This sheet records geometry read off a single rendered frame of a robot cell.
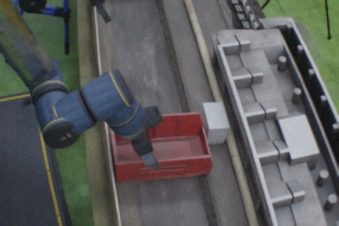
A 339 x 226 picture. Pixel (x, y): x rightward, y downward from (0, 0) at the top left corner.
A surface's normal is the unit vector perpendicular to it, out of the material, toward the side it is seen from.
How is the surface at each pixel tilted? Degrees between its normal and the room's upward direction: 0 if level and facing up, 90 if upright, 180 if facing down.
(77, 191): 0
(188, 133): 88
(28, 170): 0
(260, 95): 10
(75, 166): 0
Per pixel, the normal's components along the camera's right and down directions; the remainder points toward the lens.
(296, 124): -0.05, -0.60
